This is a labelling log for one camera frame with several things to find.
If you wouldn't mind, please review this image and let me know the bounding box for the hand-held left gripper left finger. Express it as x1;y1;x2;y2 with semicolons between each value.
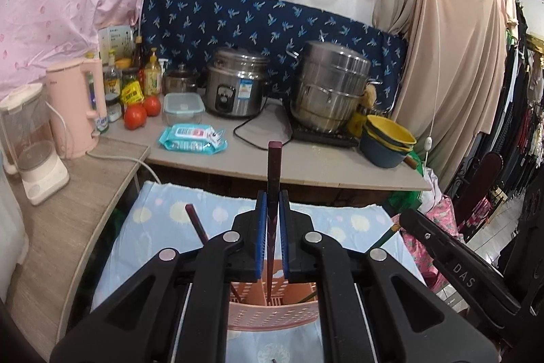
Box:
50;192;268;363

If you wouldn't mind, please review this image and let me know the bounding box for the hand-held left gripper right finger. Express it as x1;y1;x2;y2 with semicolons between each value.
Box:
278;191;499;363

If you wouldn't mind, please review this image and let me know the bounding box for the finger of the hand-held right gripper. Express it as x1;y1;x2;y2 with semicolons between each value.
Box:
398;209;458;267

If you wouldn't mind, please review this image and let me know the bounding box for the green chopstick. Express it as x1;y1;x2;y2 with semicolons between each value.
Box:
297;225;399;302

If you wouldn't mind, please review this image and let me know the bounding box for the pink perforated utensil basket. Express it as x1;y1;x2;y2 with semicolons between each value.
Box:
228;279;320;332

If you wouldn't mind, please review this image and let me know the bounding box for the dark red chopstick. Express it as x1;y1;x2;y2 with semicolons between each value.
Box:
185;205;210;245
266;141;282;302

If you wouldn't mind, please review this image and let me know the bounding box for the pink pineapple-print cloth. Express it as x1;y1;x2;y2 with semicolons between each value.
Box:
403;195;465;292

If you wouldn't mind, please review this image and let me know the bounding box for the green plastic bag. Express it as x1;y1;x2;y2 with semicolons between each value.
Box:
388;162;426;216

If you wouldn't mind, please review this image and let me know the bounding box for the white cloth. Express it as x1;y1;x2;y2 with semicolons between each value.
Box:
420;166;445;199

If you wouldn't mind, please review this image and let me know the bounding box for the dark metal chair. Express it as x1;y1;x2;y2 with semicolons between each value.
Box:
458;151;505;241

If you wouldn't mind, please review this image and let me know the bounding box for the yellow and blue bowl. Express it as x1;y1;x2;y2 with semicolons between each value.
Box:
360;132;412;169
366;115;418;146
362;128;415;154

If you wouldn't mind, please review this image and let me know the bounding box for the blue dotted tablecloth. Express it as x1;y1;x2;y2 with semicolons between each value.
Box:
91;181;426;363

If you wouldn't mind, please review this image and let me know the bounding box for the black induction cooker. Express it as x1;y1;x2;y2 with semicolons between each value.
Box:
291;122;360;148

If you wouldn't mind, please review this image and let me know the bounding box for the blue wet wipes pack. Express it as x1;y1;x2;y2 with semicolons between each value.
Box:
159;123;228;155

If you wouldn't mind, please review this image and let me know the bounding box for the yellow container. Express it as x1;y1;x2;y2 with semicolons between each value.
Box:
348;108;369;138

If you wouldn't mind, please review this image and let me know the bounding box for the tan loofah scrubber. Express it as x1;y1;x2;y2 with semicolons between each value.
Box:
359;84;377;109

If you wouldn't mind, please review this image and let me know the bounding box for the clear food container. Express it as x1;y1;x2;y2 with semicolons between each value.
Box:
162;92;205;126

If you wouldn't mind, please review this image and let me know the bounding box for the steel rice cooker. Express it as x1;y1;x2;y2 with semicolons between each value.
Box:
203;47;271;119

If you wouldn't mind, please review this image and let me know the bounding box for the steel steamer pot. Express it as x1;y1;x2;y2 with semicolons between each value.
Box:
290;40;382;134

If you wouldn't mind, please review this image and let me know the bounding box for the hanging clothes rack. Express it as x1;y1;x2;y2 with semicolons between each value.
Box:
461;0;544;228

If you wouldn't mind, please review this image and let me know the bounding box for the red tomato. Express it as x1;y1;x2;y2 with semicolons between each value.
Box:
123;104;148;130
142;95;163;117

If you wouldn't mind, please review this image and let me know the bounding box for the small steel pot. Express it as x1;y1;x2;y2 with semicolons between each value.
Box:
163;64;201;94

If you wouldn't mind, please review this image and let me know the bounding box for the yellow seasoning packet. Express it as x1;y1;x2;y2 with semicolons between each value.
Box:
121;81;143;105

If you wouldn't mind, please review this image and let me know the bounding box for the yellow oil bottle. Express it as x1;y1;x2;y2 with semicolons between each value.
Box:
143;47;163;97

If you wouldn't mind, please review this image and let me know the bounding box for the small white jar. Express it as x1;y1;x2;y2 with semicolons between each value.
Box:
104;93;122;122

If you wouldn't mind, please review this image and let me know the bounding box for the dark sauce bottle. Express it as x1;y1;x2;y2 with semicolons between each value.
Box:
133;35;146;92

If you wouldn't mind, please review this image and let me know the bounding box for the navy leaf-print cloth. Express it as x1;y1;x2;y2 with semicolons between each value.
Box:
139;0;409;114

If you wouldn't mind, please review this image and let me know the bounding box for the clear glass bottle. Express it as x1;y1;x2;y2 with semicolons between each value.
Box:
104;50;120;96

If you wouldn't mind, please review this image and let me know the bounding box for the pink electric kettle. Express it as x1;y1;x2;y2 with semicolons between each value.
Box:
45;57;109;160

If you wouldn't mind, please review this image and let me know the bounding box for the white carton box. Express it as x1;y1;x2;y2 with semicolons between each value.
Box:
98;25;135;67

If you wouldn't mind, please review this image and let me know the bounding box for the white blender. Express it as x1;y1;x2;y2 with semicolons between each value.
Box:
0;83;71;206

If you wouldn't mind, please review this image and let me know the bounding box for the white cord with switch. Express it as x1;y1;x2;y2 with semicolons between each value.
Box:
421;0;440;166

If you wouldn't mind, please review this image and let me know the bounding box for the black power cable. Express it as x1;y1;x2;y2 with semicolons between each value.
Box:
233;107;295;145

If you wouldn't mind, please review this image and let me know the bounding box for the white kettle cable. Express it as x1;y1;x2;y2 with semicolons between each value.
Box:
86;151;163;186

